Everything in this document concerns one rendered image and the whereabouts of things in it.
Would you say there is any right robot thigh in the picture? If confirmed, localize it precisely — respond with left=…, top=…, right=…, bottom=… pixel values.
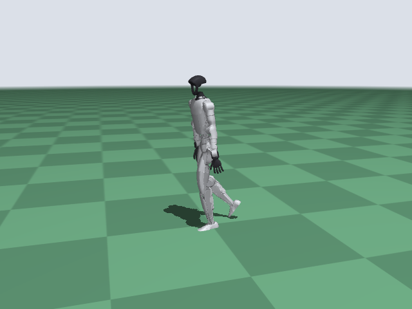
left=197, top=145, right=215, bottom=187

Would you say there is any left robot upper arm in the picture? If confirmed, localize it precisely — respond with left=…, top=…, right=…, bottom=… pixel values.
left=203, top=101, right=216, bottom=135

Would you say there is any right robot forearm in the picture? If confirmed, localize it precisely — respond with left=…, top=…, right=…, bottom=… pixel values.
left=192, top=127, right=201, bottom=147

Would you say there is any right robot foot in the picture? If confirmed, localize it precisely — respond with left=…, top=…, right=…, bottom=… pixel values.
left=228, top=200, right=241, bottom=217

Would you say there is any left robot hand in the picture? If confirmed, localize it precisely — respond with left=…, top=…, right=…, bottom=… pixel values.
left=210, top=151, right=224, bottom=173

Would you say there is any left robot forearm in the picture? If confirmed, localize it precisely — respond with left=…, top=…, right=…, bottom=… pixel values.
left=209, top=126, right=218, bottom=157

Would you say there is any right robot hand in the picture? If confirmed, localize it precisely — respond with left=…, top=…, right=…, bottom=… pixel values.
left=193, top=142, right=198, bottom=161

